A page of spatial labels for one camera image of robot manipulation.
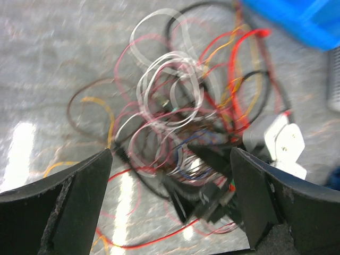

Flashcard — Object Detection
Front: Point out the dark blue thin wire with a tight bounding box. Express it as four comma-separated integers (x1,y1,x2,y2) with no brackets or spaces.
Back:
174,129,226,184

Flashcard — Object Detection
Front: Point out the thin brown wire bundle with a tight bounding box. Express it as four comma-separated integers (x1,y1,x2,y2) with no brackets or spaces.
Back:
66,78,139,147

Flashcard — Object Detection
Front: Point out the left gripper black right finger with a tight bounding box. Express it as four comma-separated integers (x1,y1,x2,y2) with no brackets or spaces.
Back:
231,147,339,254

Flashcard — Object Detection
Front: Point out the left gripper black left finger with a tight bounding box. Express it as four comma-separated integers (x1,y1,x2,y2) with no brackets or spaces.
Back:
1,149,113,254

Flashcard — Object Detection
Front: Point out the blue divided plastic bin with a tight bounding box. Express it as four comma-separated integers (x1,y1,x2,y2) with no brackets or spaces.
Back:
242,0,339,51

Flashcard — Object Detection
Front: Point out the grey plastic tub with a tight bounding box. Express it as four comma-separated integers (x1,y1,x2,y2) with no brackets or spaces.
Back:
326,47,340,113

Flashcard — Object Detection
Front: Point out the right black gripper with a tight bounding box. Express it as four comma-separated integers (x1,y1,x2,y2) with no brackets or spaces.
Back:
161,143,244,226

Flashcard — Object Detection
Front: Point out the black thick cable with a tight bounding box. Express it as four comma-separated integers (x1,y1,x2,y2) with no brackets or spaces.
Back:
164,0,293,128

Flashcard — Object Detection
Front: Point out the white thin wire bundle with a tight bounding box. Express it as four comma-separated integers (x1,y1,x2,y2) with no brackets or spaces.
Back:
116,7,221,176

